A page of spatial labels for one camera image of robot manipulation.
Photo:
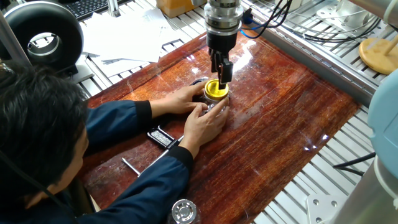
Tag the silver flanged mount base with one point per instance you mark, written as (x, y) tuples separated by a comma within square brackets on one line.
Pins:
[(351, 12)]

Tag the black table side panel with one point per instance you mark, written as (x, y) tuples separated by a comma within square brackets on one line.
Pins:
[(81, 196)]

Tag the person's right hand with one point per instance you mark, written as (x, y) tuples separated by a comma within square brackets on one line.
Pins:
[(202, 127)]

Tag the large blank white paper sheet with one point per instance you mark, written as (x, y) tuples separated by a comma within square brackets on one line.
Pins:
[(124, 40)]

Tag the person's head black hair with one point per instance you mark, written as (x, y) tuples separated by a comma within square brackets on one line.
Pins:
[(40, 124)]

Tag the aluminium strut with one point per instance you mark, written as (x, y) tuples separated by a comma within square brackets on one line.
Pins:
[(12, 43)]

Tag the silver robot mount plate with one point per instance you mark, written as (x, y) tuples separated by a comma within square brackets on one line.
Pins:
[(323, 208)]

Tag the wood grain table mat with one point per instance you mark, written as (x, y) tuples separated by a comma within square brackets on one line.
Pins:
[(264, 149)]

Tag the silver metal post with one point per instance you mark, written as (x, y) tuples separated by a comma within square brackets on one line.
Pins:
[(113, 7)]

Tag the person's left hand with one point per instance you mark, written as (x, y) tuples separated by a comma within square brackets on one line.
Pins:
[(178, 101)]

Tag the black computer keyboard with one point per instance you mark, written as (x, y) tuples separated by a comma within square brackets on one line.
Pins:
[(84, 6)]

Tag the left forearm in blue sleeve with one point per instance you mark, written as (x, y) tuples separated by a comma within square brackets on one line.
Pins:
[(118, 121)]

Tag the printed white paper sheet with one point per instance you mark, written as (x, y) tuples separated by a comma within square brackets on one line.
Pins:
[(157, 26)]

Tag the round wooden stand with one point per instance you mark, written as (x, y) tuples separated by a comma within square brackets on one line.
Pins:
[(376, 56)]

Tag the gold metal jar lid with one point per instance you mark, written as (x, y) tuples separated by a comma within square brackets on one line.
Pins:
[(214, 90)]

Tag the clear glass jar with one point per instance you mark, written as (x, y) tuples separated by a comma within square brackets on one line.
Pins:
[(214, 104)]

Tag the black C-clamp with steel screw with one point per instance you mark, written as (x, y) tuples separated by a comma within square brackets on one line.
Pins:
[(161, 137)]

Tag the orange cardboard box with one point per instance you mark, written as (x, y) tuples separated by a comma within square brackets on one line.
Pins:
[(175, 6)]

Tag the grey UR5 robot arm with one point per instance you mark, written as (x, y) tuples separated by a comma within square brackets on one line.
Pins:
[(382, 130)]

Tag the aluminium table rail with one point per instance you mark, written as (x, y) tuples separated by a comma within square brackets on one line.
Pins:
[(317, 65)]

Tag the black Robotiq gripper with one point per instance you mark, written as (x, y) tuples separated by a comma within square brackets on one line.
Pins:
[(221, 42)]

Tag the person's blue jacket torso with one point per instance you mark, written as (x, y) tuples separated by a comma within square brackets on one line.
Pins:
[(37, 214)]

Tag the right forearm in blue sleeve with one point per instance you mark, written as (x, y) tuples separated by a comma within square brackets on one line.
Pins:
[(146, 189)]

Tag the glass jar with silver lid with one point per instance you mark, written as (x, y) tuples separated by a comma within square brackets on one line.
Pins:
[(184, 211)]

